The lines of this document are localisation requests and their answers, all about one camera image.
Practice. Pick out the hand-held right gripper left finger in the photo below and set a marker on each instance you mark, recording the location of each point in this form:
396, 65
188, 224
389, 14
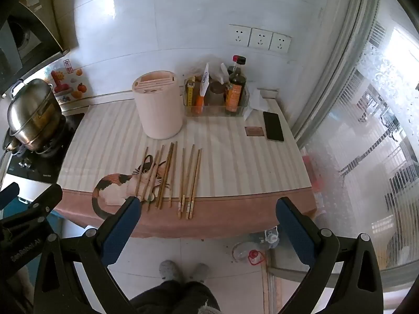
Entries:
121, 232

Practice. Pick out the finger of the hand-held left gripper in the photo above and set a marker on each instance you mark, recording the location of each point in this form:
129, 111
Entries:
45, 199
9, 193

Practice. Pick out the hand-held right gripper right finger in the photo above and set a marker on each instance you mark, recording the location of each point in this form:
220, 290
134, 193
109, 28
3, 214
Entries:
294, 232

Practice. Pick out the row of wooden chopsticks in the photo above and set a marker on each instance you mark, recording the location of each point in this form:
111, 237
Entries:
165, 176

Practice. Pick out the white utensil holder with chopsticks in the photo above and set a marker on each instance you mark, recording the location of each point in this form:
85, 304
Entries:
157, 111

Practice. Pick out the clear plastic bottle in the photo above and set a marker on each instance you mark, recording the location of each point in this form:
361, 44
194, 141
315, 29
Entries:
271, 236

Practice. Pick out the black gas stove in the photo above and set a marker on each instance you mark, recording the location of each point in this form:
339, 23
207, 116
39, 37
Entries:
49, 160

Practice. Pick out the clear jug red cap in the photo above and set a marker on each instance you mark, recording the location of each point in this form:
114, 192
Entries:
248, 253

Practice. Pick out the grey slipper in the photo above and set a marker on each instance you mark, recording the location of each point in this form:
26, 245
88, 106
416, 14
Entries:
199, 271
169, 270

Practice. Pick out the stainless steel steamer pot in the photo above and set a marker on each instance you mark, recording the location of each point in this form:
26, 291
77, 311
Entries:
32, 114

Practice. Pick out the person's legs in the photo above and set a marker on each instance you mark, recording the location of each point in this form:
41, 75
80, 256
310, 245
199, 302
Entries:
173, 297

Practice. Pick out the cat print striped tablecloth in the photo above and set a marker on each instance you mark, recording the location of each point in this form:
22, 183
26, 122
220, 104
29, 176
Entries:
235, 166

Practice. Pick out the black smartphone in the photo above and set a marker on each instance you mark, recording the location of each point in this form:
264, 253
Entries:
273, 126

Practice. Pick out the small brown card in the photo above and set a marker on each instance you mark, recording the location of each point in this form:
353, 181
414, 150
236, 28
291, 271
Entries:
254, 131

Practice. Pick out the frosted glass sliding door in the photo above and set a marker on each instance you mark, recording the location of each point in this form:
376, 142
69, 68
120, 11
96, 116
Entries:
360, 137

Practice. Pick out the white paper sheet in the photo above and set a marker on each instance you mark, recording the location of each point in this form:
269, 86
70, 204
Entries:
260, 103

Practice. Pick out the clear plastic condiment organizer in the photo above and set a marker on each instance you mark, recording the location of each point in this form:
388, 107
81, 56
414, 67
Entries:
216, 109

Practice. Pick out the small orange bottle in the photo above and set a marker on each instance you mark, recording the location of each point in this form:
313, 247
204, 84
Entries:
199, 104

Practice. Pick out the dark sauce bottle red cap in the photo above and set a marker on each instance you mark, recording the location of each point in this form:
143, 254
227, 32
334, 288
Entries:
235, 95

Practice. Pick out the yellow box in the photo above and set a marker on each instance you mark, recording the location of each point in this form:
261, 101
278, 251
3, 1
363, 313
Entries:
190, 93

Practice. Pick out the grey jar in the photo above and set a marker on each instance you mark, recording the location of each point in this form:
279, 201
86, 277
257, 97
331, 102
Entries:
216, 95

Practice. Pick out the range hood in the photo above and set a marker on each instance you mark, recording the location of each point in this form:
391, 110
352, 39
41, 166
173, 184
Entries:
32, 23

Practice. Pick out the white squeeze tube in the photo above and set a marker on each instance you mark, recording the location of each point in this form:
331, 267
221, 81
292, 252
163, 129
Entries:
205, 80

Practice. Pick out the dark sauce bottle black cap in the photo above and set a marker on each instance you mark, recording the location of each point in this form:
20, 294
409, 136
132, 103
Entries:
231, 69

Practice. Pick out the clear plastic bag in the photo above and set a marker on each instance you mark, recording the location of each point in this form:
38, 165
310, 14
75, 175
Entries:
214, 68

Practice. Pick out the fruit print wall poster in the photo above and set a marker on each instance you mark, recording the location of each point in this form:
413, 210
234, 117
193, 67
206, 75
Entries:
70, 81

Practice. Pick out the white wall socket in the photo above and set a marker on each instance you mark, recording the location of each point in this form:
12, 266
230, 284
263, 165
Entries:
260, 38
239, 35
280, 42

